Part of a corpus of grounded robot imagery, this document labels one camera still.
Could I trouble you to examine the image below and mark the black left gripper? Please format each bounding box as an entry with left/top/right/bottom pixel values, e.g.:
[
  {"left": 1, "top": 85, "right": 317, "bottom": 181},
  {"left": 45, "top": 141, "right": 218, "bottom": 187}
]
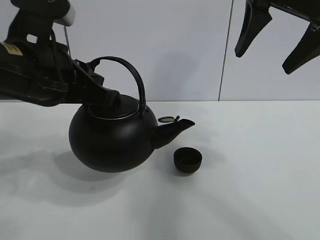
[{"left": 0, "top": 41, "right": 121, "bottom": 107}]

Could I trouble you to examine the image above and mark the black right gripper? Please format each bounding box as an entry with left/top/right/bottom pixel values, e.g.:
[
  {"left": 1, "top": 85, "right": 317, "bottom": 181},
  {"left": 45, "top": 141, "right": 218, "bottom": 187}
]
[{"left": 234, "top": 0, "right": 320, "bottom": 75}]

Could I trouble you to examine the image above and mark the black round teapot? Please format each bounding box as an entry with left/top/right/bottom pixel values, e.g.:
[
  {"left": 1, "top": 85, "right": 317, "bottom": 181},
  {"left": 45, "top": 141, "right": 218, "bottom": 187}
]
[{"left": 68, "top": 56, "right": 195, "bottom": 173}]

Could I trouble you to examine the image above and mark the small black teacup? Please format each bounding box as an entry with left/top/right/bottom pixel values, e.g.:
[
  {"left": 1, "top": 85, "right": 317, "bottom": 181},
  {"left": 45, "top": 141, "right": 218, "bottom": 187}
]
[{"left": 173, "top": 147, "right": 203, "bottom": 174}]

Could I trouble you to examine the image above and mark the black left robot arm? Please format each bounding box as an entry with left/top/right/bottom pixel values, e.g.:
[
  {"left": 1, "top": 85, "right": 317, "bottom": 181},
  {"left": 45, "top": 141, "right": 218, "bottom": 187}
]
[{"left": 0, "top": 0, "right": 120, "bottom": 107}]

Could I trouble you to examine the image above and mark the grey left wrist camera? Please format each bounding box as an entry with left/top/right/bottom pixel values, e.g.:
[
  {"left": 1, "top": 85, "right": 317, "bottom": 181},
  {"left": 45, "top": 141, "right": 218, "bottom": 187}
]
[{"left": 54, "top": 0, "right": 76, "bottom": 27}]

